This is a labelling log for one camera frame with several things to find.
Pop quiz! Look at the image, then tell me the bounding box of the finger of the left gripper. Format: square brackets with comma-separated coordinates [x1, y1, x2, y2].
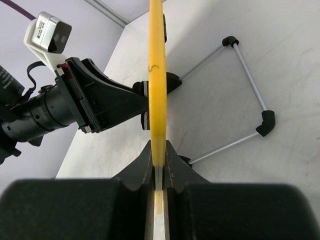
[67, 57, 150, 133]

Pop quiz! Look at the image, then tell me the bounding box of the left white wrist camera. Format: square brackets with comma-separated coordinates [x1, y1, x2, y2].
[23, 11, 72, 72]

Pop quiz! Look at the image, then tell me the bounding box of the black bone-shaped eraser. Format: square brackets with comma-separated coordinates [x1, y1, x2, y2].
[132, 81, 150, 131]

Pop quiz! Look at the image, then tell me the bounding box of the left whiteboard stand foot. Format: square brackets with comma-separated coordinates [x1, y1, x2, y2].
[166, 72, 182, 94]

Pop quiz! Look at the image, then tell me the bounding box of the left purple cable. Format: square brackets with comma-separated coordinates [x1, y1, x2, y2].
[4, 0, 38, 21]

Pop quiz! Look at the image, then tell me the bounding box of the whiteboard stand foot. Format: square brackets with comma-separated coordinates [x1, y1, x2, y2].
[178, 155, 192, 168]
[166, 72, 182, 94]

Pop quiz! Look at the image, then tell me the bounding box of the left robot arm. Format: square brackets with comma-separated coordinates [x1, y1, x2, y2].
[0, 57, 149, 163]

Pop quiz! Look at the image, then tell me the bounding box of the right whiteboard stand foot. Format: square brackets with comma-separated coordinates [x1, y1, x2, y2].
[178, 155, 192, 168]

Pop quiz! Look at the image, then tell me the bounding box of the metal wire whiteboard stand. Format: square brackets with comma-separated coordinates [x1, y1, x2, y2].
[170, 36, 276, 165]

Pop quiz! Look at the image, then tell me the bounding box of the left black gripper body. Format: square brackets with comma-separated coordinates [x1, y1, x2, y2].
[55, 57, 100, 133]

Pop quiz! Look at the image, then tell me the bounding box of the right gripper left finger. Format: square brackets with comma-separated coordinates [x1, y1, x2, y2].
[0, 143, 153, 240]

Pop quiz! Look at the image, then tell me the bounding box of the left aluminium frame post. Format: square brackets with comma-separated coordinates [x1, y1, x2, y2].
[85, 0, 130, 29]

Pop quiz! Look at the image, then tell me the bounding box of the yellow framed whiteboard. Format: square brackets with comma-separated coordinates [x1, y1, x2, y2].
[147, 0, 171, 240]

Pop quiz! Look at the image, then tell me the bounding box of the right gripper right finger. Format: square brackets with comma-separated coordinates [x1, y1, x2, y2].
[163, 141, 320, 240]

